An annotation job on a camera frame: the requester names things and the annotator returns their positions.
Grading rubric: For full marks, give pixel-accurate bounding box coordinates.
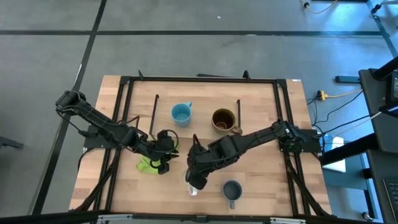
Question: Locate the black laptop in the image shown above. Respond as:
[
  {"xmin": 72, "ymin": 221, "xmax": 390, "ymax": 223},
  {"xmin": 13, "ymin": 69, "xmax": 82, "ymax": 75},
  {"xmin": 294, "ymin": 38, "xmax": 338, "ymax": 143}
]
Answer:
[{"xmin": 382, "ymin": 177, "xmax": 398, "ymax": 224}]

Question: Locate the yellow power cable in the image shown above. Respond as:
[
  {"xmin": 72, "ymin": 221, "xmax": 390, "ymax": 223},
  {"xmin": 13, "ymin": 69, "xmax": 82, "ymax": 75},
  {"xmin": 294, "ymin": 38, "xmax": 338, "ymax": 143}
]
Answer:
[{"xmin": 325, "ymin": 88, "xmax": 364, "ymax": 99}]

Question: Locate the silver aluminium stand frame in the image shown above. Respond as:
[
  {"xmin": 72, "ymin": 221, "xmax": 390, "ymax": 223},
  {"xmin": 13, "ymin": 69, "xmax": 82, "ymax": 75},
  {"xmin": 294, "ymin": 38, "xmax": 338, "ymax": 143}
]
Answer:
[{"xmin": 96, "ymin": 213, "xmax": 307, "ymax": 224}]

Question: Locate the light blue mug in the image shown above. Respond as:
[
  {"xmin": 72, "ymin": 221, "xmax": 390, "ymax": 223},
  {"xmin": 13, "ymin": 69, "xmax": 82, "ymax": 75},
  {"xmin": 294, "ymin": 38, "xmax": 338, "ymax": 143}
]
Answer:
[{"xmin": 170, "ymin": 100, "xmax": 194, "ymax": 128}]

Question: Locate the black table frame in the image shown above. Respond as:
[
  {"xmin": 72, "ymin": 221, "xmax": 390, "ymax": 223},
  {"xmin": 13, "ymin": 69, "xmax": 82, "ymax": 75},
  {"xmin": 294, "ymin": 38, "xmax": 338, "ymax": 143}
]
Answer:
[{"xmin": 70, "ymin": 70, "xmax": 332, "ymax": 218}]

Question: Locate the wooden shelf with black legs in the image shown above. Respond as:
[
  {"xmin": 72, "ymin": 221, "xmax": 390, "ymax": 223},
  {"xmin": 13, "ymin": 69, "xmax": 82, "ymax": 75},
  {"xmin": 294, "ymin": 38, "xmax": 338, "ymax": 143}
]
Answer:
[{"xmin": 149, "ymin": 93, "xmax": 243, "ymax": 141}]

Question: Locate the black stand foot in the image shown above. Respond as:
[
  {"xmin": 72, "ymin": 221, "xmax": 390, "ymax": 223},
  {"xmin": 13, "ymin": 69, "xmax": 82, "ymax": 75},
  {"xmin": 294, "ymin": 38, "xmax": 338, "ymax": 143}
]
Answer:
[{"xmin": 0, "ymin": 136, "xmax": 24, "ymax": 150}]

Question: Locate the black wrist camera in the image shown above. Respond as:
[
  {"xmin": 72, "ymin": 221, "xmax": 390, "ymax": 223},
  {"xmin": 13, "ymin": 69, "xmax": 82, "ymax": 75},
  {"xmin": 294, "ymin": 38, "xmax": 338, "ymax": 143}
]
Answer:
[
  {"xmin": 190, "ymin": 174, "xmax": 208, "ymax": 192},
  {"xmin": 157, "ymin": 162, "xmax": 171, "ymax": 176}
]

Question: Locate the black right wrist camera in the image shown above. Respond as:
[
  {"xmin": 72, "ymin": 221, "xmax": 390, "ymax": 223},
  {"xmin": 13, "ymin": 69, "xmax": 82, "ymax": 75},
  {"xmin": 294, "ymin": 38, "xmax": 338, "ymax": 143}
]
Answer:
[{"xmin": 190, "ymin": 174, "xmax": 208, "ymax": 192}]

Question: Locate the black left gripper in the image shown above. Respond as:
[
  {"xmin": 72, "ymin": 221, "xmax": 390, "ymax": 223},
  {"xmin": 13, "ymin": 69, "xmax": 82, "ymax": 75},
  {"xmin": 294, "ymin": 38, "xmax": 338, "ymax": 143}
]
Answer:
[{"xmin": 150, "ymin": 131, "xmax": 180, "ymax": 163}]

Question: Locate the black desk foot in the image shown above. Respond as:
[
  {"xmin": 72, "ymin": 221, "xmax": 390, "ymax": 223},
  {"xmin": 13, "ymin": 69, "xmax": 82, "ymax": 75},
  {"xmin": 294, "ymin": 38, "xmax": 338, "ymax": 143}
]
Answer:
[{"xmin": 335, "ymin": 75, "xmax": 361, "ymax": 85}]

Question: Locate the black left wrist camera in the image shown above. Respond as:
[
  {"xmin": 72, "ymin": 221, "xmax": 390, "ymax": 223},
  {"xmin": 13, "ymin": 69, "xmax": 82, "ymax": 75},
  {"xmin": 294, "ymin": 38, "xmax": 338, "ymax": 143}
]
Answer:
[{"xmin": 157, "ymin": 162, "xmax": 171, "ymax": 176}]

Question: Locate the black desk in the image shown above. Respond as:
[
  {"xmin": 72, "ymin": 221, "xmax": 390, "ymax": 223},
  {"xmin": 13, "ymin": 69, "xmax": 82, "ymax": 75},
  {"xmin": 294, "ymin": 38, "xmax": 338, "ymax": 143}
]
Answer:
[{"xmin": 358, "ymin": 55, "xmax": 398, "ymax": 224}]

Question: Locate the green microfibre cloth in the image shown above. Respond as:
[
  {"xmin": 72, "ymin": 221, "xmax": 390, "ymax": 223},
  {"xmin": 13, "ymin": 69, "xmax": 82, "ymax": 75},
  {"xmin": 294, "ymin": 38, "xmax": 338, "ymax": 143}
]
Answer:
[{"xmin": 136, "ymin": 141, "xmax": 180, "ymax": 175}]

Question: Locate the white grey patterned mug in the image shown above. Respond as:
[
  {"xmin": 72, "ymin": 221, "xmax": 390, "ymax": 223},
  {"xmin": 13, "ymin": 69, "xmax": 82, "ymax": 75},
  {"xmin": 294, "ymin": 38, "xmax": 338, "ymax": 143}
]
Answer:
[{"xmin": 181, "ymin": 169, "xmax": 200, "ymax": 197}]

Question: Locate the grey blue mug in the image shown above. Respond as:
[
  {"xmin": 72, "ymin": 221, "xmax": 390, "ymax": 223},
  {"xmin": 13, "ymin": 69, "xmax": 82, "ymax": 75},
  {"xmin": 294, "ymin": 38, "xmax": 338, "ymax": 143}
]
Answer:
[{"xmin": 221, "ymin": 179, "xmax": 244, "ymax": 210}]

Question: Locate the brown green glazed mug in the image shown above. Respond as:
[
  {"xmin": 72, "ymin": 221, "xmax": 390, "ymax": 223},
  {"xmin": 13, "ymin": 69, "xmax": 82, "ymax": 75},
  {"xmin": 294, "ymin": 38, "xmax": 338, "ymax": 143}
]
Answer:
[{"xmin": 211, "ymin": 107, "xmax": 243, "ymax": 136}]

